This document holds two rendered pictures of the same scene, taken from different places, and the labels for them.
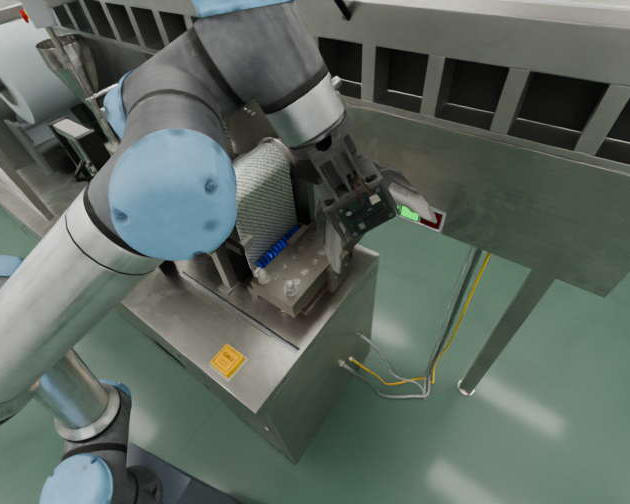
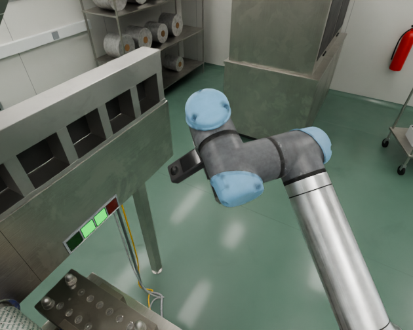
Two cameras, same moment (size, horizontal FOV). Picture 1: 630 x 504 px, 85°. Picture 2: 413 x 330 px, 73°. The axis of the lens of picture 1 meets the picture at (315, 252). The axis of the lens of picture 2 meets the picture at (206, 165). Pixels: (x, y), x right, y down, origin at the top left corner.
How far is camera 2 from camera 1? 0.65 m
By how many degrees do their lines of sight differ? 67
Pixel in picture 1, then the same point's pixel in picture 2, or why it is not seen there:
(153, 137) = (307, 131)
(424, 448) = (195, 300)
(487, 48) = (84, 107)
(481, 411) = (172, 262)
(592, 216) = (155, 133)
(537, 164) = (130, 133)
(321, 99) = not seen: hidden behind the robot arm
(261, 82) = not seen: hidden behind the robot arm
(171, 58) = (238, 144)
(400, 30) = (30, 133)
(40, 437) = not seen: outside the picture
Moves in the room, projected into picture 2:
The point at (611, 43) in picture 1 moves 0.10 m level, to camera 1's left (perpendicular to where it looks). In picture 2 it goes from (122, 76) to (121, 89)
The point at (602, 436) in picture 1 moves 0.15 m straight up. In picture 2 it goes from (183, 211) to (182, 200)
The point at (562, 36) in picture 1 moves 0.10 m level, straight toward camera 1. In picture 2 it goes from (107, 83) to (134, 89)
